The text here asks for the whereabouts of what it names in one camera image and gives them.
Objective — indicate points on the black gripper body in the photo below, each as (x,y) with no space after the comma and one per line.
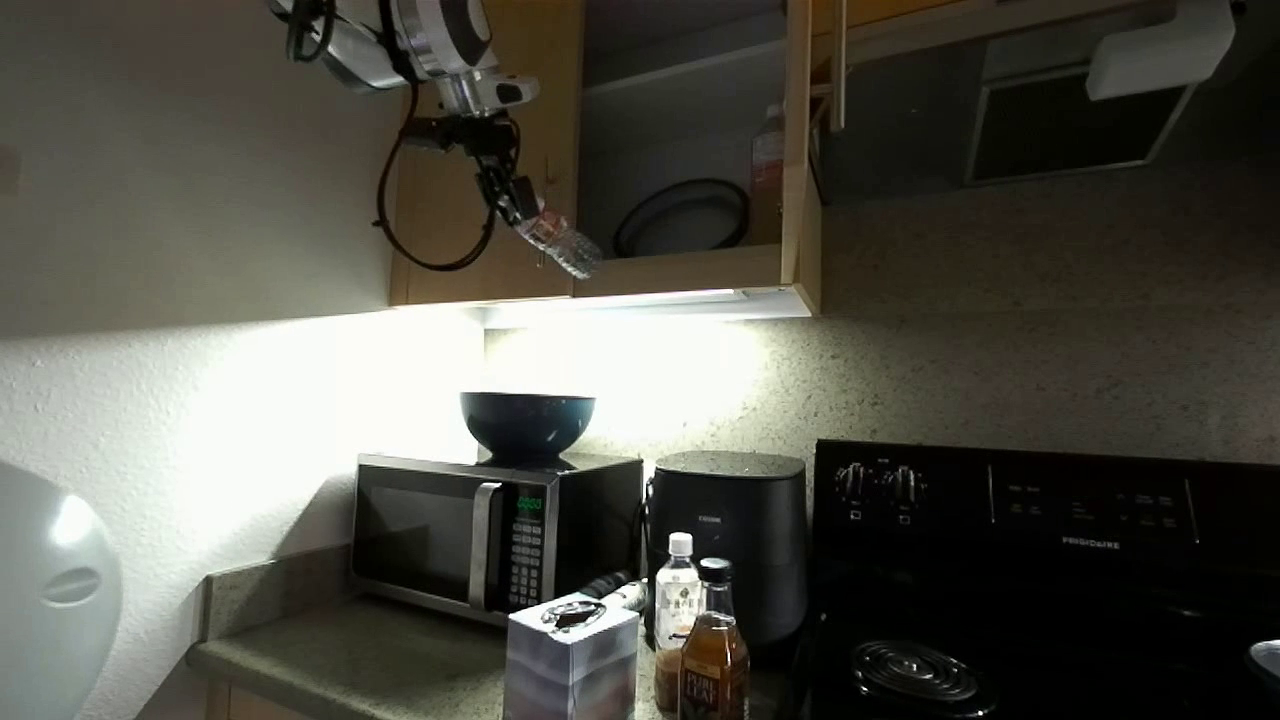
(472,136)

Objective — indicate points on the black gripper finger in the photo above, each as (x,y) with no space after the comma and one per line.
(530,200)
(496,180)

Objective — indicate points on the clear plastic bottle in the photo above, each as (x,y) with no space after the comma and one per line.
(563,245)

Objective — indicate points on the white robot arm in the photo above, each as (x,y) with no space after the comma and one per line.
(426,33)

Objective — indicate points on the under cabinet light strip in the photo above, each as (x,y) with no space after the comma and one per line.
(667,301)

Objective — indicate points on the wooden upper cabinet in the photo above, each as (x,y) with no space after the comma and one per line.
(695,275)

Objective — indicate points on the red bottle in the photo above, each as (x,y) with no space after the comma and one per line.
(767,174)

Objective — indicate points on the white capped water bottle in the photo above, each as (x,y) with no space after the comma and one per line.
(677,593)

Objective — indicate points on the brown sauce bottle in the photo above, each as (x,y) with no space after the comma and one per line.
(714,653)

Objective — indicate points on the small brown bottle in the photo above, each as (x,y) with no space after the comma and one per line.
(667,682)

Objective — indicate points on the black round plate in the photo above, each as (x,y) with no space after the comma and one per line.
(680,221)

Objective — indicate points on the dark round bowl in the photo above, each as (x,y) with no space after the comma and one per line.
(527,426)

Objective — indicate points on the black microwave oven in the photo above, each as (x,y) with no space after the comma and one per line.
(452,533)

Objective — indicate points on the black air fryer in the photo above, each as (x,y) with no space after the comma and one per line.
(735,533)

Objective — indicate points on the black remote control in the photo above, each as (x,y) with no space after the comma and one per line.
(606,587)

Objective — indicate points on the small metal item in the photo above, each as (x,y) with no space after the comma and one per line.
(572,609)

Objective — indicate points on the silver patterned box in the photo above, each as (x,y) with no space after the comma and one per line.
(566,663)

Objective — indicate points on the grey range hood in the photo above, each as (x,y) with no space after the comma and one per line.
(1066,126)

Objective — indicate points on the white rounded object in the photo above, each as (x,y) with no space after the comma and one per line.
(55,587)

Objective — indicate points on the chrome stove burner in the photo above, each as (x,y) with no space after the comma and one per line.
(923,679)

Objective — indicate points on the white hood cover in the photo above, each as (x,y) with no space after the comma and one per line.
(1163,54)

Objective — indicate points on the black electric stove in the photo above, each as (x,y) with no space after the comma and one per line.
(1066,573)

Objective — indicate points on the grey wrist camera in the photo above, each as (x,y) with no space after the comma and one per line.
(501,94)

